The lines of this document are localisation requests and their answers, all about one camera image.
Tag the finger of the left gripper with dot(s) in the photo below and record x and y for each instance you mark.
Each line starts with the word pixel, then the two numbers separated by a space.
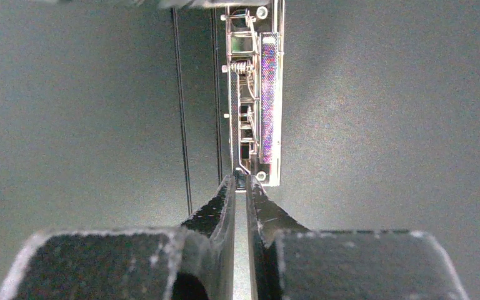
pixel 209 4

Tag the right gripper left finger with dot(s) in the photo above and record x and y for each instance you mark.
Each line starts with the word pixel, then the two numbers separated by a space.
pixel 193 260

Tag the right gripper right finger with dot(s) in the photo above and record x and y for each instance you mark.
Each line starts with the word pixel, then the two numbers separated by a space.
pixel 290 261

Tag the red folder black inside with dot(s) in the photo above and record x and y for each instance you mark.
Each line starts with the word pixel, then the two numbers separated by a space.
pixel 102 126

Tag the metal folder clip mechanism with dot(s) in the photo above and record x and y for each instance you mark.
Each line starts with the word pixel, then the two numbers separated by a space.
pixel 254 32

